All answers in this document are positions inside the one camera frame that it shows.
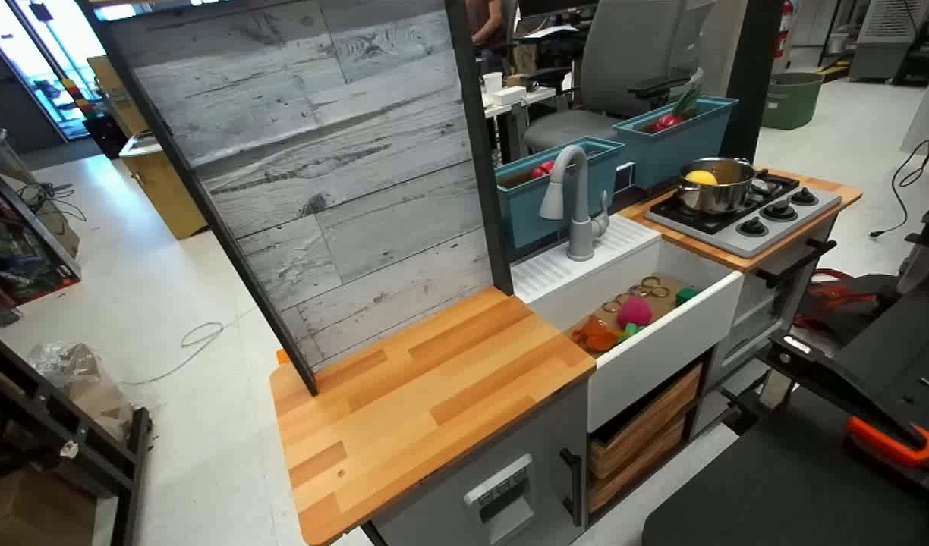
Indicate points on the green bin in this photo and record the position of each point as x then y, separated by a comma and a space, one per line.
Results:
790, 97

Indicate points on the red toy radish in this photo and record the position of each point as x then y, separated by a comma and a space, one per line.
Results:
664, 122

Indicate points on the cardboard box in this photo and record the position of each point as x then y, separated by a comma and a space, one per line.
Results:
163, 191

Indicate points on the orange toy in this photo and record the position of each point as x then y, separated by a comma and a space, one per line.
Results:
592, 334

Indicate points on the grey toy cabinet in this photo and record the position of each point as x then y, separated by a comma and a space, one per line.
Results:
452, 488

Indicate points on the wooden crate drawer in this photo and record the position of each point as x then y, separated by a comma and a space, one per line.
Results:
642, 440

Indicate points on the white toy kitchen sink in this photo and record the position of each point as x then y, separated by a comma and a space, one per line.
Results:
664, 337

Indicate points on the grey toy stovetop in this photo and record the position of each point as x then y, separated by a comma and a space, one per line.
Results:
777, 228

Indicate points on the yellow toy lemon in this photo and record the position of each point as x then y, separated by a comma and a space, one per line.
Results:
702, 176

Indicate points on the black metal shelf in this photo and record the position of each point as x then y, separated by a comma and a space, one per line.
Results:
70, 428

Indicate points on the grey toy kitchen tap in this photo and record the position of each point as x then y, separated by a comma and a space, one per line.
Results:
584, 228

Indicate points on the grey wood print backdrop panel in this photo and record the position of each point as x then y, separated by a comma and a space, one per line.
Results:
323, 161

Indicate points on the black frame post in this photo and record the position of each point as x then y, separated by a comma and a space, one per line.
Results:
752, 71

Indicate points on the teal planter box with radish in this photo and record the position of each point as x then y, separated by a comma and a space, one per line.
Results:
687, 146

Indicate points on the steel cooking pot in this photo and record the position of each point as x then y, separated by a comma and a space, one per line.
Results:
723, 191

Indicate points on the grey toy oven door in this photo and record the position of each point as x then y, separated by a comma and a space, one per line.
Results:
777, 291

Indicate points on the grey office chair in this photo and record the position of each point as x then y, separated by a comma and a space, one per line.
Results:
625, 49

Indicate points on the small red toy vegetable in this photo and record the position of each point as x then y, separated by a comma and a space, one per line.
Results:
541, 171

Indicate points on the butcher block wooden counter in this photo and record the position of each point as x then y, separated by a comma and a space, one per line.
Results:
414, 403

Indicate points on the pink toy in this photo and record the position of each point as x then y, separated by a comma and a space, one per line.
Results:
635, 310

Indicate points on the green toy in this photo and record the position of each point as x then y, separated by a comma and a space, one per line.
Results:
687, 295

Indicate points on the wooden stove counter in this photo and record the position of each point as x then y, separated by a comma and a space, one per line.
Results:
837, 195

